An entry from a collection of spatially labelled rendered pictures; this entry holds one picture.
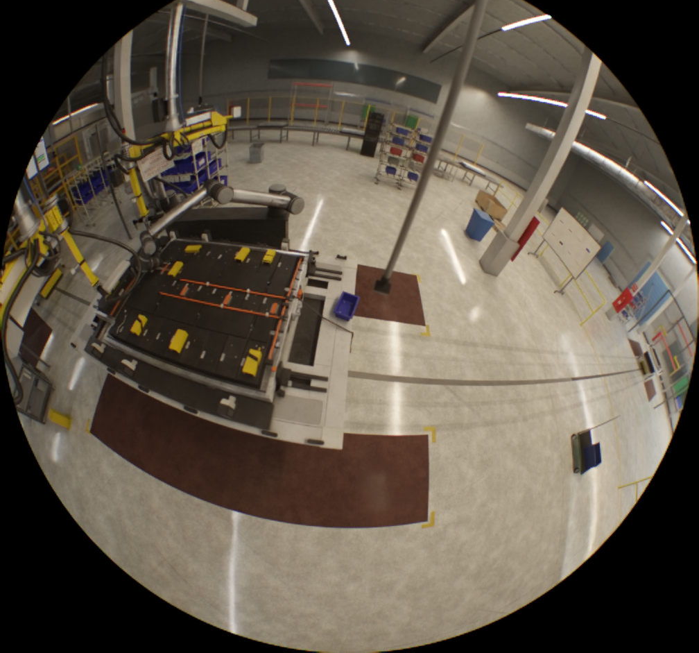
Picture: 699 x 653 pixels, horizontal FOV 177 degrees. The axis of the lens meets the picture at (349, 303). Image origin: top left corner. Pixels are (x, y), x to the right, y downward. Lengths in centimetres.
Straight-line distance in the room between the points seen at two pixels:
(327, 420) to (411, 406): 131
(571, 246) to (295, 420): 737
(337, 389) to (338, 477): 107
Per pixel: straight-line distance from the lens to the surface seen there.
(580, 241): 736
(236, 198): 202
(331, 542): 248
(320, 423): 147
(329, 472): 230
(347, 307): 186
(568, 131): 473
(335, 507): 236
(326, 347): 164
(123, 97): 583
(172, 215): 211
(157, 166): 241
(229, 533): 258
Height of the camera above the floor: 229
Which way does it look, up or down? 50 degrees down
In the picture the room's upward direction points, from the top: 16 degrees clockwise
